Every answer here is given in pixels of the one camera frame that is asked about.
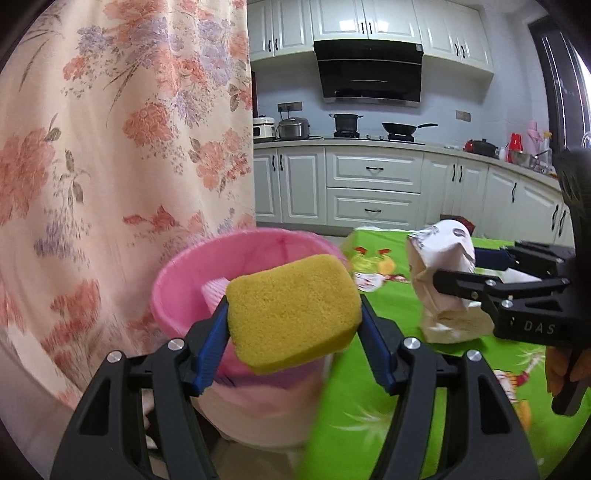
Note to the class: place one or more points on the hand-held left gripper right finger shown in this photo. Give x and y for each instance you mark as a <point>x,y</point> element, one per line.
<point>376,350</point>

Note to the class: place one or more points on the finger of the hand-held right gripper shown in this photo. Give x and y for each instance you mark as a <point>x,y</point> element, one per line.
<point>491,259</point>
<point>461,282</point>

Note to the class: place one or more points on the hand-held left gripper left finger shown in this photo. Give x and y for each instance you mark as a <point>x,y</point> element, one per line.
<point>210,355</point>

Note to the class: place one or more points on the white printed paper bag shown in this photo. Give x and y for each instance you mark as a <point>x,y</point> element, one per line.
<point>438,249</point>

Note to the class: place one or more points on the bin with pink bag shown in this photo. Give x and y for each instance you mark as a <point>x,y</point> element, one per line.
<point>194,286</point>

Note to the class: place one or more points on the yellow sponge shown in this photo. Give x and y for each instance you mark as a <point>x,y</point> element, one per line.
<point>291,314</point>

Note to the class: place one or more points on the person's right hand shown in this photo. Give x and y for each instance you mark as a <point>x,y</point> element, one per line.
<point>556,369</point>

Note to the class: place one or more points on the red floor bin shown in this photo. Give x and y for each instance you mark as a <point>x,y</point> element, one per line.
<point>468,225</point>

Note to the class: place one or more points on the green printed tablecloth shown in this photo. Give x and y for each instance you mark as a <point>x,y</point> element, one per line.
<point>351,415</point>

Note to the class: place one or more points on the steel bowl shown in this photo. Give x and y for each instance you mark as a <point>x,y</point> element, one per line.
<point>526,159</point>

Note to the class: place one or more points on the black and red casserole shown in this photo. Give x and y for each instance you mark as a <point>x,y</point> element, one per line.
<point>480,147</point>

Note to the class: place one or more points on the red container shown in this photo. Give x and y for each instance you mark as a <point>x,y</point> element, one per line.
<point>515,142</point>

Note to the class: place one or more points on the white lower cabinets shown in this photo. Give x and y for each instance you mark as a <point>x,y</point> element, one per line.
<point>369,184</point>

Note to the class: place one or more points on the white cabinets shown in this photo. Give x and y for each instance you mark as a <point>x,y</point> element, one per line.
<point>369,23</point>
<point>369,184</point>

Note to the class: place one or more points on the black frying pan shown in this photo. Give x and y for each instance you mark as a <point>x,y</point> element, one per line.
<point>399,129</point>

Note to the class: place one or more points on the gas stove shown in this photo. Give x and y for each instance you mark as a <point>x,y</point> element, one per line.
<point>369,137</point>

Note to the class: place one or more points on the dark framed window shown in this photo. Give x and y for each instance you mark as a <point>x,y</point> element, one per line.
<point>554,92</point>

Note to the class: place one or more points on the black cooking pot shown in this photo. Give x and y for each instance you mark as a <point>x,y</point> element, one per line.
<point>346,124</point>

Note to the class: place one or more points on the black range hood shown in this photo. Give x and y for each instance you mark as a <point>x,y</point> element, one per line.
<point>369,69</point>

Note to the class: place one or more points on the silver rice cooker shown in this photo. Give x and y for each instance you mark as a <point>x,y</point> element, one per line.
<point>293,129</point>

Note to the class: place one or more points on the white kitchen appliance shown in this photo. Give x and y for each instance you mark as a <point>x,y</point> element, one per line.
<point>264,129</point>

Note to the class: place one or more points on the floral curtain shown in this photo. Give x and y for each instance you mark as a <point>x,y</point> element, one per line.
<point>115,138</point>

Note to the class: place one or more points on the white upper cabinets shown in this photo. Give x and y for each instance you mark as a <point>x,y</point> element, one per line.
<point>369,23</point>

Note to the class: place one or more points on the small wall socket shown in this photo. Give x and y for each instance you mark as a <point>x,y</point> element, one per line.
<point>463,115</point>

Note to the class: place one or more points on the wide wall socket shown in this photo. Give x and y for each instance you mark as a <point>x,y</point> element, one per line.
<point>290,106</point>

